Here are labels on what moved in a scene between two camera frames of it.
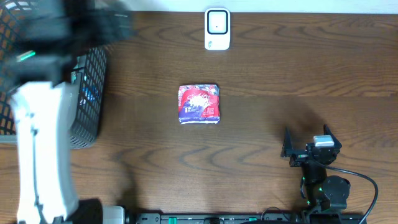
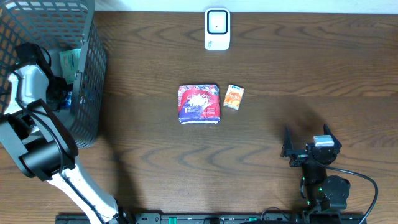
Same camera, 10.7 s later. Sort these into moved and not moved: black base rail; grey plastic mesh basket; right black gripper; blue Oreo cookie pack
Moved: blue Oreo cookie pack
Not moved: grey plastic mesh basket; right black gripper; black base rail
